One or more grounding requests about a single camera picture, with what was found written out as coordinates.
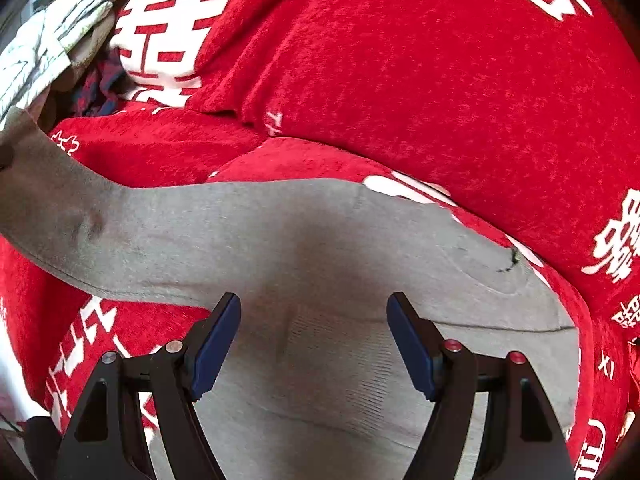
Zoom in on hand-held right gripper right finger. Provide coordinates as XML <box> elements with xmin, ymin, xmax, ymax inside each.
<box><xmin>386</xmin><ymin>291</ymin><xmax>576</xmax><ymax>480</ymax></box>

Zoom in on grey pants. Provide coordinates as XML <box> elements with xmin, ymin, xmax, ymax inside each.
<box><xmin>0</xmin><ymin>106</ymin><xmax>581</xmax><ymax>480</ymax></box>

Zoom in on light grey garment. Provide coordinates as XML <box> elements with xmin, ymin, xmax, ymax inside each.
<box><xmin>0</xmin><ymin>0</ymin><xmax>137</xmax><ymax>126</ymax></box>

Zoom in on beige cloth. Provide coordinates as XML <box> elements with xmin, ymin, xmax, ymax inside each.
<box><xmin>50</xmin><ymin>10</ymin><xmax>120</xmax><ymax>92</ymax></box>

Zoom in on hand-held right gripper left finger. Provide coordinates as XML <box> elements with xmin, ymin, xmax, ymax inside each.
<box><xmin>56</xmin><ymin>292</ymin><xmax>242</xmax><ymax>480</ymax></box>

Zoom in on red printed sofa cover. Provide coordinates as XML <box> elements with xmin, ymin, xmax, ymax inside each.
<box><xmin>0</xmin><ymin>0</ymin><xmax>640</xmax><ymax>480</ymax></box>

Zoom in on dark plaid cloth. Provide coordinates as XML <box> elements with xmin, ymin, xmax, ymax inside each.
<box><xmin>72</xmin><ymin>47</ymin><xmax>132</xmax><ymax>117</ymax></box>

